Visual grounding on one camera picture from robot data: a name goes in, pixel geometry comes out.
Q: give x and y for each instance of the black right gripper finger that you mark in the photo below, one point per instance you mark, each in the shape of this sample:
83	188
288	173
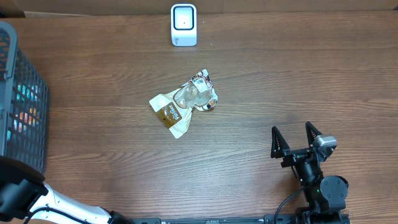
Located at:
312	133
279	146

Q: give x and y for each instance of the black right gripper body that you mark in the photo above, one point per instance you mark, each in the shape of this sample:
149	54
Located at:
293	157

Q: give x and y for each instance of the beige brown snack bag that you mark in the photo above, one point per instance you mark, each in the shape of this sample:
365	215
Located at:
175	109

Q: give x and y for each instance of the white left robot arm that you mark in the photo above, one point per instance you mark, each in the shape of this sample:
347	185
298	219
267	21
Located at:
25	195

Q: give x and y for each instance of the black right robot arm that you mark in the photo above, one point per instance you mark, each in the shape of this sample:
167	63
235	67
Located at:
325	195

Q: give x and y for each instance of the white barcode scanner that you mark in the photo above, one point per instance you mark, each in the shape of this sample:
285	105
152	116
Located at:
183	25

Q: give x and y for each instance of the black mesh basket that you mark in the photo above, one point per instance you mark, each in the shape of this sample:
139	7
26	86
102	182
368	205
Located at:
25	100

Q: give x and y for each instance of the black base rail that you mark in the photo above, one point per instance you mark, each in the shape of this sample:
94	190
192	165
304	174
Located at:
202	221

